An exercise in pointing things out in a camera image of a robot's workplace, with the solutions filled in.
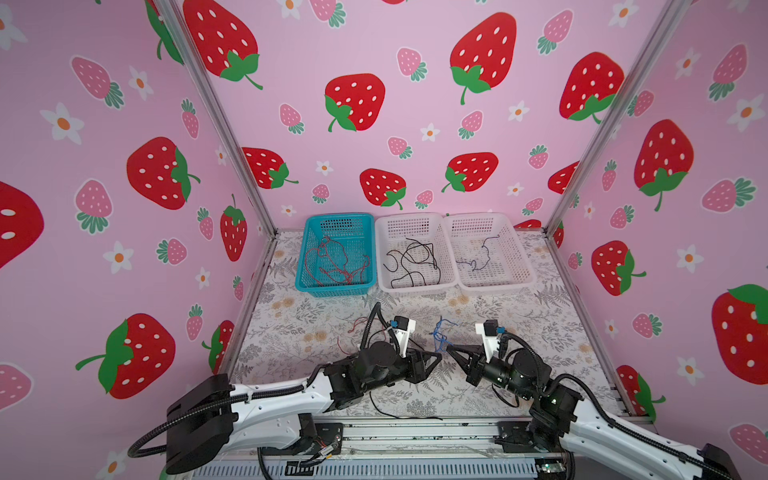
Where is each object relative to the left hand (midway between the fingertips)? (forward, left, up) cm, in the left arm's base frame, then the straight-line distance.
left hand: (440, 359), depth 70 cm
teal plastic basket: (+57, +27, -15) cm, 65 cm away
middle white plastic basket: (+56, +12, -12) cm, 58 cm away
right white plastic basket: (+40, -30, -15) cm, 53 cm away
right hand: (+2, -2, 0) cm, 3 cm away
